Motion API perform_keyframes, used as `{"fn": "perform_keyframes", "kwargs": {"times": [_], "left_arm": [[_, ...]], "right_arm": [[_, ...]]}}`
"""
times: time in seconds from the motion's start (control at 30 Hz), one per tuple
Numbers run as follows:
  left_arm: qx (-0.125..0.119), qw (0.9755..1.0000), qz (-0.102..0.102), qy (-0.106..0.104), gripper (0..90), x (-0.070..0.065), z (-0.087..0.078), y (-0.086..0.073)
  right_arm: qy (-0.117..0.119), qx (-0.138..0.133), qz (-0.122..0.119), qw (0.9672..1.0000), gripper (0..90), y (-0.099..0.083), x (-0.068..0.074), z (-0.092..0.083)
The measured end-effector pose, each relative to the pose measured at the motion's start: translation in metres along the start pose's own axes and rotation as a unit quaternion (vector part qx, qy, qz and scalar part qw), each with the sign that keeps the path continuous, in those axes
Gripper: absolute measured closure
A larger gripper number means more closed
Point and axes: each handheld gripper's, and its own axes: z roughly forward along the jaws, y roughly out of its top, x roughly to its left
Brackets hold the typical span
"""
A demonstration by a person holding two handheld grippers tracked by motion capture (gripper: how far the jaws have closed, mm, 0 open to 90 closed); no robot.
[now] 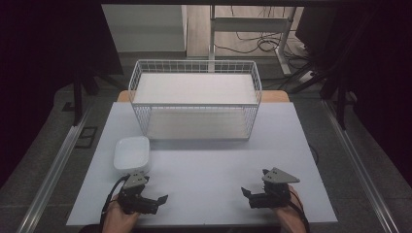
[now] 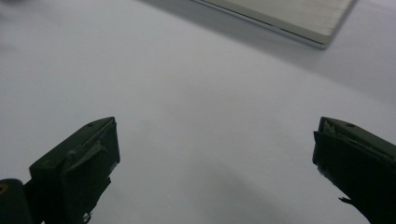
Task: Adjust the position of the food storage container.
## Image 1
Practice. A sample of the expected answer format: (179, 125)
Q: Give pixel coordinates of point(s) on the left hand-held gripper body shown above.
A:
(134, 200)

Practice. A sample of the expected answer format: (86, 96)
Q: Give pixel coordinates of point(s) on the black floor frame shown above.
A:
(85, 128)

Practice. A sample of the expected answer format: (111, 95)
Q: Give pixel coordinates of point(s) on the person's right hand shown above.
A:
(291, 218)

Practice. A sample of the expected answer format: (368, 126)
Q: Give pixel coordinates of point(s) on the white metal desk frame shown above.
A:
(249, 24)

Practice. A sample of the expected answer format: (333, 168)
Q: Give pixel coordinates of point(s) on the black metal stand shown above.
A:
(340, 106)
(77, 97)

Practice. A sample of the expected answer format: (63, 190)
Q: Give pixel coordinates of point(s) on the white cabinet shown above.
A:
(145, 29)

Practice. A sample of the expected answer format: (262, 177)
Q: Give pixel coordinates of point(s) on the aluminium rail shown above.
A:
(55, 171)
(359, 165)

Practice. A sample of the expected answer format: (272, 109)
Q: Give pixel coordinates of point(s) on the white power strip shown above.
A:
(306, 76)

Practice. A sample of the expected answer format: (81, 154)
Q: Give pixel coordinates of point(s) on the white square bowl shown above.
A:
(131, 154)

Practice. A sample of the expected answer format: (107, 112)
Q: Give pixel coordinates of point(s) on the person's left hand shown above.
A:
(116, 221)

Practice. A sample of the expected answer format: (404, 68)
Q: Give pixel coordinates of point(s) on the dark curtain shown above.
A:
(382, 81)
(39, 64)

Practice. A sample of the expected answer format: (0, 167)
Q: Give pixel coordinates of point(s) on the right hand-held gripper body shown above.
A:
(272, 195)

